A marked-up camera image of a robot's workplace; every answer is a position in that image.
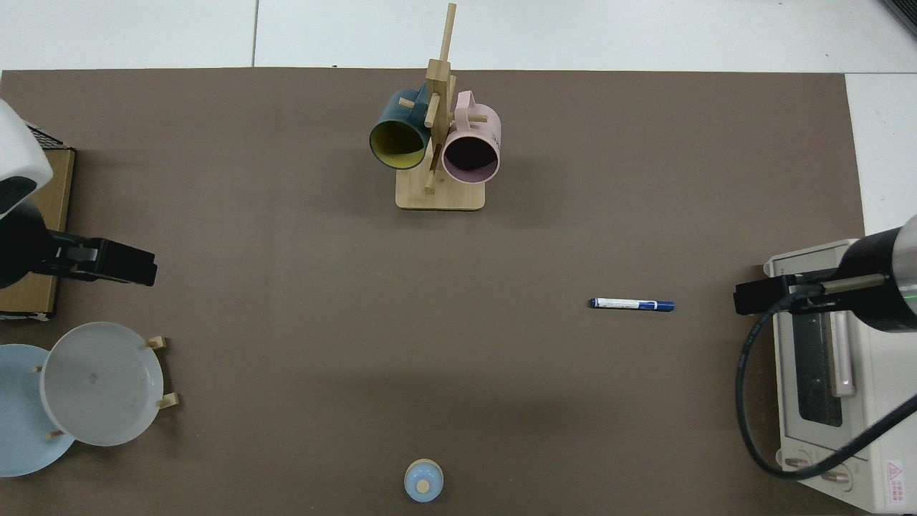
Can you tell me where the small blue round thing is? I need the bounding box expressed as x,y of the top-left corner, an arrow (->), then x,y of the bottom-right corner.
404,459 -> 445,503

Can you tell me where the pale toaster oven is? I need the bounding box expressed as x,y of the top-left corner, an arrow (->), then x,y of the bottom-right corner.
762,239 -> 917,514

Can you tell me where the brown table cloth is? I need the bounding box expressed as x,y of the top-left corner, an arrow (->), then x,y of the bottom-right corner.
0,68 -> 866,516

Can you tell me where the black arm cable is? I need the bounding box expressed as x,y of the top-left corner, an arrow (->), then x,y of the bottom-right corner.
735,274 -> 917,479

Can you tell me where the wooden plate rack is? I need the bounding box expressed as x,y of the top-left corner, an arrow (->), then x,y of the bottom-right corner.
32,335 -> 180,440

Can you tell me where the blue and white marker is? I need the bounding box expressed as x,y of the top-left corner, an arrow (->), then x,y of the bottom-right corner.
588,297 -> 676,313

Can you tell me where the light blue plate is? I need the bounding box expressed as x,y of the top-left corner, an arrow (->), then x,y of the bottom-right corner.
0,344 -> 76,478

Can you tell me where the wooden cup stand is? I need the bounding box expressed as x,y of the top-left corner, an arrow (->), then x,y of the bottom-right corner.
395,2 -> 486,211

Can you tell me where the dark blue cup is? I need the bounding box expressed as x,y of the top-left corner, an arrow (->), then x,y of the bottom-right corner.
369,86 -> 433,171

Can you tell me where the dark corner object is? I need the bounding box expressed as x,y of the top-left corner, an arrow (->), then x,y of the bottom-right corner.
880,0 -> 917,38

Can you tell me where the pink cup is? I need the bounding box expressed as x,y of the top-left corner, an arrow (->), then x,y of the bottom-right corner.
441,90 -> 501,185

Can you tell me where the wire basket with wooden floor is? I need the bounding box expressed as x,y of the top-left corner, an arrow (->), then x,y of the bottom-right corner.
0,122 -> 76,321

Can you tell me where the grey plate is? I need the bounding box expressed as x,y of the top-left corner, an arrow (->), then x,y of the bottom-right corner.
39,322 -> 164,447

